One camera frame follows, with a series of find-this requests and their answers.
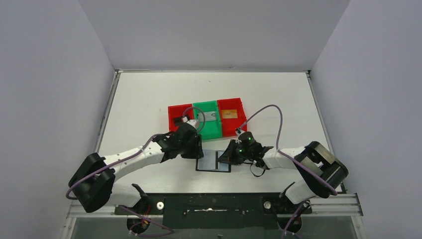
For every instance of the left red plastic bin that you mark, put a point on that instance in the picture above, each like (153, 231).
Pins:
(177, 111)

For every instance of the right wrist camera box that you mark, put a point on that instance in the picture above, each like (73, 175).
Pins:
(239, 131)

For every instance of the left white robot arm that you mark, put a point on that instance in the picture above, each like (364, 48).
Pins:
(95, 183)

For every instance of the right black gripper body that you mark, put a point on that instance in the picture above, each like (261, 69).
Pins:
(237, 153)

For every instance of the black card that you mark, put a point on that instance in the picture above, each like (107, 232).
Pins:
(179, 120)

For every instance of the black leather card holder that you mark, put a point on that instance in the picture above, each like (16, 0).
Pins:
(212, 163)

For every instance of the silver card with magnetic stripe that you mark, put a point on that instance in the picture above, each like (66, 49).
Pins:
(207, 116)

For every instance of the red plastic bin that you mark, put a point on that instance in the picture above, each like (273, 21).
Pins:
(177, 111)
(229, 125)

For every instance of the white card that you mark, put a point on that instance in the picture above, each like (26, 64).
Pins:
(211, 161)

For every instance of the right red plastic bin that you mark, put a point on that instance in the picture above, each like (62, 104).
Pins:
(229, 125)

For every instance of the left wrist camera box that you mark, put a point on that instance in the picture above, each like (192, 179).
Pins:
(193, 122)

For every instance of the gold credit card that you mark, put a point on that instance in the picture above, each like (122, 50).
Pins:
(229, 114)

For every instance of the green plastic bin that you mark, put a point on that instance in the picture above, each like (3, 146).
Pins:
(212, 129)

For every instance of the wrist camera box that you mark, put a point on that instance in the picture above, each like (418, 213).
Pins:
(193, 122)
(239, 131)

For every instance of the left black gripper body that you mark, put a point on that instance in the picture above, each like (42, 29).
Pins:
(195, 147)

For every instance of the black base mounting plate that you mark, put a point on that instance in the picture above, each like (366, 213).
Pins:
(268, 211)

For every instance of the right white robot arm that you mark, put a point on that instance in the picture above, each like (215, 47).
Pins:
(320, 170)

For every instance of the aluminium table edge rail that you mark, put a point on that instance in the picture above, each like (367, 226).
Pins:
(108, 106)

